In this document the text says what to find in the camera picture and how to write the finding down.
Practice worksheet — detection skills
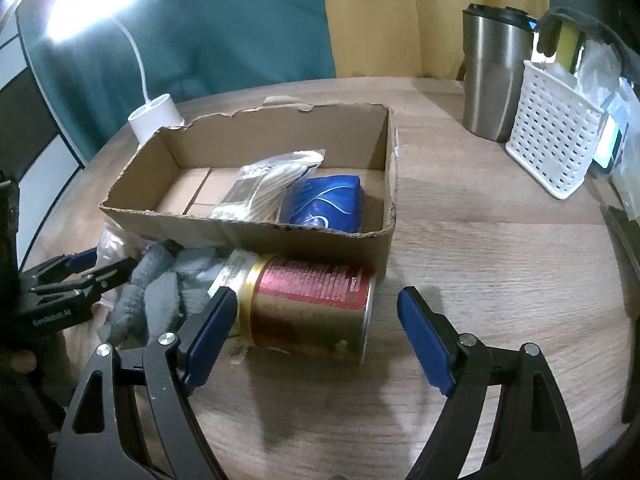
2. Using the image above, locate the white desk lamp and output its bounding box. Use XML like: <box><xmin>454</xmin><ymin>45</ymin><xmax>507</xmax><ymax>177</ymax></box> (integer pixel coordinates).
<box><xmin>41</xmin><ymin>0</ymin><xmax>187</xmax><ymax>146</ymax></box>

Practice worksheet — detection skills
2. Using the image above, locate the red gold tin can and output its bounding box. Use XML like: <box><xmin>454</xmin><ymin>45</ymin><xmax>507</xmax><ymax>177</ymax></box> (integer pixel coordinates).
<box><xmin>208</xmin><ymin>249</ymin><xmax>375</xmax><ymax>365</ymax></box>

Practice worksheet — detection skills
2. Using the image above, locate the teal curtain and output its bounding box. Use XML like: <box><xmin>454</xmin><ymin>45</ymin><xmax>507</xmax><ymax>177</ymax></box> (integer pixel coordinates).
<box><xmin>17</xmin><ymin>0</ymin><xmax>336</xmax><ymax>159</ymax></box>

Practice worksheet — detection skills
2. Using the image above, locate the steel travel mug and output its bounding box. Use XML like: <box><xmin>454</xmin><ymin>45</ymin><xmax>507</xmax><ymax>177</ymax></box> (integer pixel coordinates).
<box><xmin>463</xmin><ymin>3</ymin><xmax>537</xmax><ymax>143</ymax></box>

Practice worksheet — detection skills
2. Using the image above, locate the grey sock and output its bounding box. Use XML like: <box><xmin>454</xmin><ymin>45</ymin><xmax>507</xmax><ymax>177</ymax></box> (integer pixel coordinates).
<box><xmin>99</xmin><ymin>240</ymin><xmax>226</xmax><ymax>348</ymax></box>

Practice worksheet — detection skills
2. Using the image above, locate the white perforated basket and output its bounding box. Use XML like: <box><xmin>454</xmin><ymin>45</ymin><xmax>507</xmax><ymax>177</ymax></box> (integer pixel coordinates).
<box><xmin>506</xmin><ymin>61</ymin><xmax>606</xmax><ymax>200</ymax></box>

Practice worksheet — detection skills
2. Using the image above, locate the cotton swabs bag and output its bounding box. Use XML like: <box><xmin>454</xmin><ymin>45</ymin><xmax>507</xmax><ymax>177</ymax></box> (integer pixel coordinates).
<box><xmin>208</xmin><ymin>148</ymin><xmax>326</xmax><ymax>223</ymax></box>

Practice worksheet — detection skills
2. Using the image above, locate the yellow sponge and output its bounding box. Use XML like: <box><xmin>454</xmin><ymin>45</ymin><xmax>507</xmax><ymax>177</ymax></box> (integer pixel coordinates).
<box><xmin>554</xmin><ymin>20</ymin><xmax>585</xmax><ymax>74</ymax></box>

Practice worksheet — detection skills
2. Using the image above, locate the clear plastic bag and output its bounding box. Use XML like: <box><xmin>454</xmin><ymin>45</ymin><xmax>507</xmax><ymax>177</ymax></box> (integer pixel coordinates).
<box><xmin>576</xmin><ymin>39</ymin><xmax>639</xmax><ymax>221</ymax></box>

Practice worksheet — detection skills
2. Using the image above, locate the brown cardboard box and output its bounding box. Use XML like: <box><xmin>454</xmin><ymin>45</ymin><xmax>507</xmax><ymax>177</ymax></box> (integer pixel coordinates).
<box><xmin>100</xmin><ymin>103</ymin><xmax>397</xmax><ymax>275</ymax></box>

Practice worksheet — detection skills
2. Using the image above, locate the yellow curtain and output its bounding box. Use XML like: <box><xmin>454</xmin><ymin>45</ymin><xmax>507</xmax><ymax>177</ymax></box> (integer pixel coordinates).
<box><xmin>324</xmin><ymin>0</ymin><xmax>550</xmax><ymax>79</ymax></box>

